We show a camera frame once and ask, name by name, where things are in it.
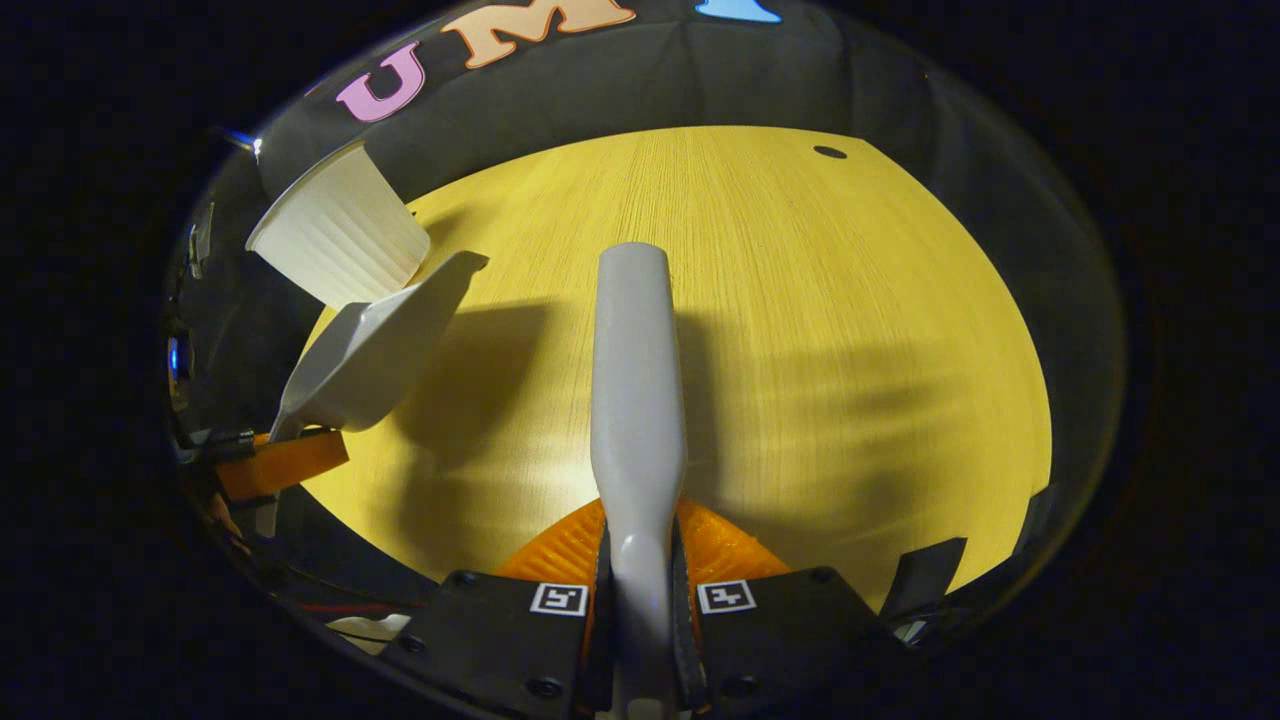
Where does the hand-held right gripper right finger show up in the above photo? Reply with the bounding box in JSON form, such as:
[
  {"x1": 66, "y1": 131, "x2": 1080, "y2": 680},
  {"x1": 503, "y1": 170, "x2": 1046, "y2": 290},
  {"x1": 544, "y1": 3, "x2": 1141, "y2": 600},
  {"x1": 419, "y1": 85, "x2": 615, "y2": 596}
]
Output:
[{"x1": 670, "y1": 498, "x2": 893, "y2": 718}]

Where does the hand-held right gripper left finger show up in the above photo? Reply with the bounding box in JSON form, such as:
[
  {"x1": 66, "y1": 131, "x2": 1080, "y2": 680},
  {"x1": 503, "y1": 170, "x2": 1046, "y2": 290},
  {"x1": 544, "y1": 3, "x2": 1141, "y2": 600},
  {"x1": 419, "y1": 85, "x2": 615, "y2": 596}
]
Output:
[{"x1": 383, "y1": 498, "x2": 614, "y2": 716}]

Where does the grey dustpan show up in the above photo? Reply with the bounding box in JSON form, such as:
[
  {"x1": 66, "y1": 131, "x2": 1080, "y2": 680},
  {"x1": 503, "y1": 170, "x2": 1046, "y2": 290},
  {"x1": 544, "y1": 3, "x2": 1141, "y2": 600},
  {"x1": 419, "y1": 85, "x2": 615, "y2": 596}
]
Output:
[{"x1": 253, "y1": 250, "x2": 490, "y2": 541}]

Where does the white ribbed garbage bin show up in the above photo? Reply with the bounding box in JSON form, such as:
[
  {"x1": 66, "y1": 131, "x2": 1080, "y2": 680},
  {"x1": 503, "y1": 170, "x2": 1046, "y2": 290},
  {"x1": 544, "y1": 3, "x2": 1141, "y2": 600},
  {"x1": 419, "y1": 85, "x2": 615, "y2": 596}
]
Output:
[{"x1": 245, "y1": 140, "x2": 432, "y2": 310}]

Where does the small grey broom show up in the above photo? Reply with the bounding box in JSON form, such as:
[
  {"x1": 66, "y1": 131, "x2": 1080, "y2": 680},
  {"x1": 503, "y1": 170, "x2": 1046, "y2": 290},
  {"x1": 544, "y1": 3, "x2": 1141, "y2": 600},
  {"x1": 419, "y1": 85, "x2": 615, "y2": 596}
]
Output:
[{"x1": 590, "y1": 242, "x2": 690, "y2": 718}]

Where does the red cable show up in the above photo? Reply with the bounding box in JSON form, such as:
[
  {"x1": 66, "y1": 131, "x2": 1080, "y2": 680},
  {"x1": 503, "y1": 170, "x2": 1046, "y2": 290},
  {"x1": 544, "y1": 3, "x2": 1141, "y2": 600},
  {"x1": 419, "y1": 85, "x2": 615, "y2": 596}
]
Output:
[{"x1": 295, "y1": 598, "x2": 426, "y2": 617}]

